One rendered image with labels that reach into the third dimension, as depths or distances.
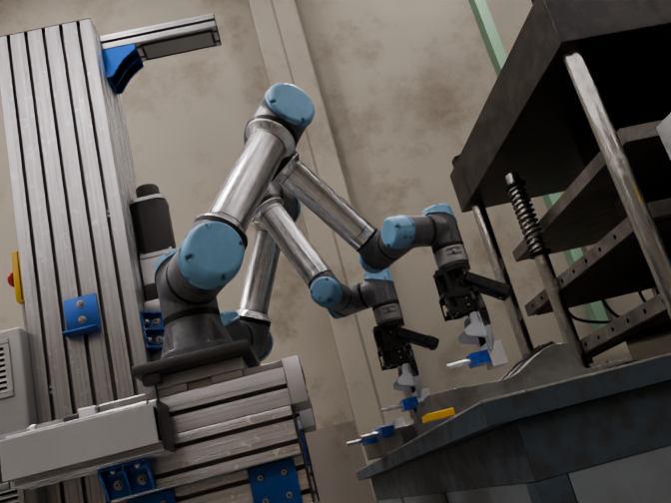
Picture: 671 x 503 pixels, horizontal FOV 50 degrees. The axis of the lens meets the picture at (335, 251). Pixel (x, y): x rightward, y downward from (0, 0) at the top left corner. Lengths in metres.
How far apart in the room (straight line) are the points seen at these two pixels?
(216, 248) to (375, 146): 3.38
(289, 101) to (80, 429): 0.79
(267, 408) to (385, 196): 3.25
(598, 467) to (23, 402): 1.13
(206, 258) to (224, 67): 3.74
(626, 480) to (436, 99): 3.93
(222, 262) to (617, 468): 0.75
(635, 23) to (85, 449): 1.95
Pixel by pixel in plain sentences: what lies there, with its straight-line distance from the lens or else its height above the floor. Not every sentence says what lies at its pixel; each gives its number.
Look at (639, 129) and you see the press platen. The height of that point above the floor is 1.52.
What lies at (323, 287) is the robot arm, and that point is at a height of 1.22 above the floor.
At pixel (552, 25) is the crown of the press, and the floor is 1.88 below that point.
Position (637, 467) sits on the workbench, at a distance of 1.18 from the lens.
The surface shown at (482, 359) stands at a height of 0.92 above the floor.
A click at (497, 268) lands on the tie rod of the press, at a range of 3.24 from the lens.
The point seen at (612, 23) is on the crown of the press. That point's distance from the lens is 2.43.
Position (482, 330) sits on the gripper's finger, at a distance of 1.63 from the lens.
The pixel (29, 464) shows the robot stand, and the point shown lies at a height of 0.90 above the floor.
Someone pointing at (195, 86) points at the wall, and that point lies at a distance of 4.97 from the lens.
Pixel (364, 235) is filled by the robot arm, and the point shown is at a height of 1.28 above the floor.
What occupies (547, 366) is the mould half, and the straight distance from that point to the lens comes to 1.81.
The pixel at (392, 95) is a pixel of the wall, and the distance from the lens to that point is 4.86.
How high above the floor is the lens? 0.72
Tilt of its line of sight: 19 degrees up
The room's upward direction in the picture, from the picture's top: 15 degrees counter-clockwise
